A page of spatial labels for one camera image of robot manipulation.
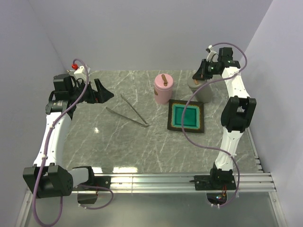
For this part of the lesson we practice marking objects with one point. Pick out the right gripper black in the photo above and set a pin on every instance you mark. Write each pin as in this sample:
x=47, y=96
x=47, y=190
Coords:
x=201, y=74

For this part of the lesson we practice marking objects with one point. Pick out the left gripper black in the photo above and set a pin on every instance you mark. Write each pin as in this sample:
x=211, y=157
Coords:
x=101, y=95

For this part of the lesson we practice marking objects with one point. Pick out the grey lid with strap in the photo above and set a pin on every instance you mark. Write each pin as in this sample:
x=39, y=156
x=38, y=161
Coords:
x=194, y=84

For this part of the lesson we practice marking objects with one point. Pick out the pink lid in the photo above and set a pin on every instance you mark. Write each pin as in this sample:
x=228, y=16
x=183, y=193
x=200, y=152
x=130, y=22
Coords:
x=163, y=82

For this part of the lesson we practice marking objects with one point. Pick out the pink cup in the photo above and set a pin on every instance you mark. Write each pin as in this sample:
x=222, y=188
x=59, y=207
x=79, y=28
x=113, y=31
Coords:
x=162, y=94

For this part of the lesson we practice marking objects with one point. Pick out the metal tongs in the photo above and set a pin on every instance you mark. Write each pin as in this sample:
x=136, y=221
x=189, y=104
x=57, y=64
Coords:
x=131, y=115

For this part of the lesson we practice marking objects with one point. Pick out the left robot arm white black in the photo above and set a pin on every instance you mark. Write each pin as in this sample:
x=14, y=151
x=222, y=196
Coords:
x=47, y=177

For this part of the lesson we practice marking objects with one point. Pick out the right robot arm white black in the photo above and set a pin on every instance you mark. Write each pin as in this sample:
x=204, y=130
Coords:
x=237, y=114

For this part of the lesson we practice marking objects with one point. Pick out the grey cup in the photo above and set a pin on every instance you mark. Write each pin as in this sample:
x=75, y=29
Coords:
x=202, y=93

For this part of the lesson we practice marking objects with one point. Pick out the square teal black plate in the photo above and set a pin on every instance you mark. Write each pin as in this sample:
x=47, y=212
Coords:
x=193, y=119

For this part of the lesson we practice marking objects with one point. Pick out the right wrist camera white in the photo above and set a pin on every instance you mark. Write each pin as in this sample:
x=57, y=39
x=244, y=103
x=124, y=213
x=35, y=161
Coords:
x=212, y=54

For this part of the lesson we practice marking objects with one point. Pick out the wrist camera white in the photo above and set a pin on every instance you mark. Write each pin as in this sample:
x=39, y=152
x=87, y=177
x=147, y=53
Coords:
x=212, y=54
x=79, y=71

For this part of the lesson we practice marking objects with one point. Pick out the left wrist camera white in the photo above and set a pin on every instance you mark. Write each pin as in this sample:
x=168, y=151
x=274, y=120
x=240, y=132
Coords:
x=79, y=71

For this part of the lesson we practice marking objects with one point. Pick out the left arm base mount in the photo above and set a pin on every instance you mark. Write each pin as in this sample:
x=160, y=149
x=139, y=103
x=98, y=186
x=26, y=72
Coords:
x=90, y=191

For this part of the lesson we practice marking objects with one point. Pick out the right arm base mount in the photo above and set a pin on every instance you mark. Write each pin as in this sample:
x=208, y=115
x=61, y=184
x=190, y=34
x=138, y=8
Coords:
x=216, y=187

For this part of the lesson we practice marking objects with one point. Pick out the aluminium rail frame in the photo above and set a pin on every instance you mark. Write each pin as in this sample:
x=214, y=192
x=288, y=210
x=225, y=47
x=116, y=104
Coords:
x=152, y=168

